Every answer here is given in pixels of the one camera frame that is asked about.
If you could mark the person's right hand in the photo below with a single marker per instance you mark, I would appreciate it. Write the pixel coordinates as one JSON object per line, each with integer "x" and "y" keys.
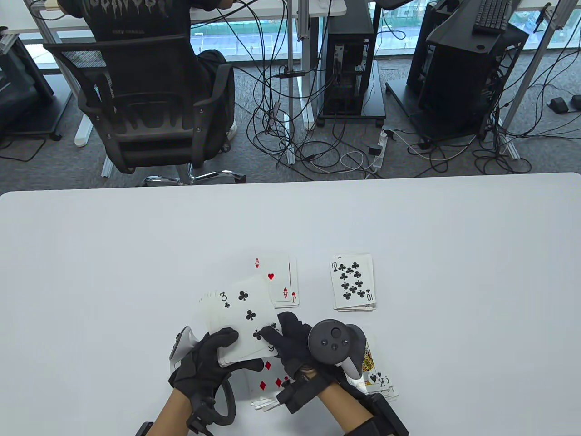
{"x": 290, "y": 345}

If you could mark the black power adapter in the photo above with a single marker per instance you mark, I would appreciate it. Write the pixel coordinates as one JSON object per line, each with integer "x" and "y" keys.
{"x": 376, "y": 150}

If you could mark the black computer tower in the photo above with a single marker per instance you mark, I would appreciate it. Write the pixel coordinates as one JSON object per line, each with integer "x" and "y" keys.
{"x": 352, "y": 27}
{"x": 426, "y": 27}

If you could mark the person's right forearm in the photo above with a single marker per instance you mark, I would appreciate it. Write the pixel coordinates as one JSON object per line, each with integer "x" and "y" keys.
{"x": 345, "y": 408}

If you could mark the large black computer case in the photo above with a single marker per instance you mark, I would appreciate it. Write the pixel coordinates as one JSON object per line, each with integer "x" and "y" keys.
{"x": 463, "y": 81}

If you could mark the black equipment cart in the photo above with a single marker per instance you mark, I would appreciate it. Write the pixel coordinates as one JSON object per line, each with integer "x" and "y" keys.
{"x": 18, "y": 91}

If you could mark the single red heart playing card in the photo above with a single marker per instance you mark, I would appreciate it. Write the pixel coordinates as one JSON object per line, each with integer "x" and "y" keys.
{"x": 277, "y": 268}

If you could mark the black clubs playing card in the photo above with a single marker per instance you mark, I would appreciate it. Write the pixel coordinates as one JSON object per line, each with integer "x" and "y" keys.
{"x": 240, "y": 318}
{"x": 354, "y": 281}

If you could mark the person's left hand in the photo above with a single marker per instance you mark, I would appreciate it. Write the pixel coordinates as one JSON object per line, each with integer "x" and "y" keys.
{"x": 200, "y": 369}

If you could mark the white power strip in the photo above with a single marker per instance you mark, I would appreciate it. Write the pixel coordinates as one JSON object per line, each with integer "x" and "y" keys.
{"x": 380, "y": 159}

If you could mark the black mesh office chair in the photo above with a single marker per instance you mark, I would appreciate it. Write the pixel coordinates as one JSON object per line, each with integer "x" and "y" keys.
{"x": 150, "y": 136}

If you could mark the aluminium frame leg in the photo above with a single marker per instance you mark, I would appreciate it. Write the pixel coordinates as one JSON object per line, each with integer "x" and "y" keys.
{"x": 41, "y": 25}
{"x": 529, "y": 75}

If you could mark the red diamonds playing card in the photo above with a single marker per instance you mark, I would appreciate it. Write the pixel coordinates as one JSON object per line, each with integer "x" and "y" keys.
{"x": 258, "y": 377}
{"x": 265, "y": 405}

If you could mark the black wheeled computer stand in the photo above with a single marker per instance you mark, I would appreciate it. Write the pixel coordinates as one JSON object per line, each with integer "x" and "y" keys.
{"x": 374, "y": 104}

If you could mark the black foot pedal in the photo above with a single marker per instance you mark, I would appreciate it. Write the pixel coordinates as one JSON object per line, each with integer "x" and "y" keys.
{"x": 576, "y": 102}
{"x": 557, "y": 105}

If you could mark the spades face playing card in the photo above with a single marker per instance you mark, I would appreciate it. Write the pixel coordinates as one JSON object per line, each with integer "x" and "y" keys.
{"x": 374, "y": 377}

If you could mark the black keyboard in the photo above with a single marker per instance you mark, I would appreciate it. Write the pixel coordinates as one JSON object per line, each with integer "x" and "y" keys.
{"x": 492, "y": 16}

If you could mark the person's left forearm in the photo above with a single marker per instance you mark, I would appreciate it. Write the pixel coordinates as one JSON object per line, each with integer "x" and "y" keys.
{"x": 172, "y": 415}

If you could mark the deck of playing cards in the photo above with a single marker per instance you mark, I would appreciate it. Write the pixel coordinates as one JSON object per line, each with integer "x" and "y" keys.
{"x": 206, "y": 313}

